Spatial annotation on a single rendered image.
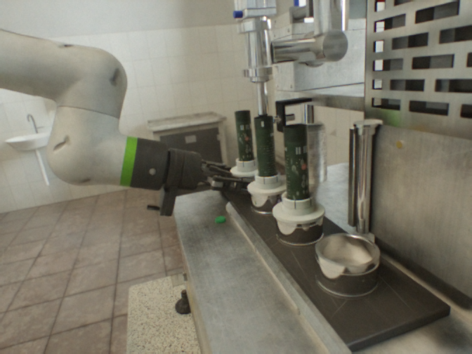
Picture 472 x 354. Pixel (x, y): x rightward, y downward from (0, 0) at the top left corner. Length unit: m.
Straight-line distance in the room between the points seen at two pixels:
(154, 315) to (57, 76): 0.54
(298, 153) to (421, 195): 0.15
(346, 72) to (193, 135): 2.80
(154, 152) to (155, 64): 3.44
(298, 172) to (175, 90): 3.63
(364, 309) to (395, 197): 0.12
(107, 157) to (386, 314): 0.44
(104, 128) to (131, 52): 3.44
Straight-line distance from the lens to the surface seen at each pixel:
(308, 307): 0.34
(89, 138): 0.55
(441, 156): 0.32
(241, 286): 0.40
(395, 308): 0.36
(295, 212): 0.42
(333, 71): 0.64
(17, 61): 0.59
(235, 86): 4.14
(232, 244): 0.48
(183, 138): 3.35
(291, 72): 0.61
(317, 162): 0.68
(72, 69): 0.57
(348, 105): 0.47
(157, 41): 4.00
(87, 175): 0.56
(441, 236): 0.34
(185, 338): 0.74
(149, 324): 0.80
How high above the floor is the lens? 1.27
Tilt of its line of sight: 19 degrees down
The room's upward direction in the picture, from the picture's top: 6 degrees counter-clockwise
